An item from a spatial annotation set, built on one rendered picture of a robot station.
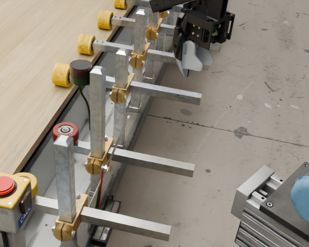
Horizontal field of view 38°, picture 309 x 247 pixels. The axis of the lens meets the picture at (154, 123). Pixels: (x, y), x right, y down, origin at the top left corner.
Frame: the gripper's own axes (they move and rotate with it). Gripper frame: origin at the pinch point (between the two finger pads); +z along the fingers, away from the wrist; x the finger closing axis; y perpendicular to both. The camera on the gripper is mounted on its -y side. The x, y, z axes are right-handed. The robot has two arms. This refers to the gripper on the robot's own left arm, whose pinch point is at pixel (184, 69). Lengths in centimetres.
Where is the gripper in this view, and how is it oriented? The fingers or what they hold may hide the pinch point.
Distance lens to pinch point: 92.6
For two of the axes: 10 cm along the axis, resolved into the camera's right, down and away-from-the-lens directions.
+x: 6.8, -4.0, 6.2
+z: -0.8, 7.9, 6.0
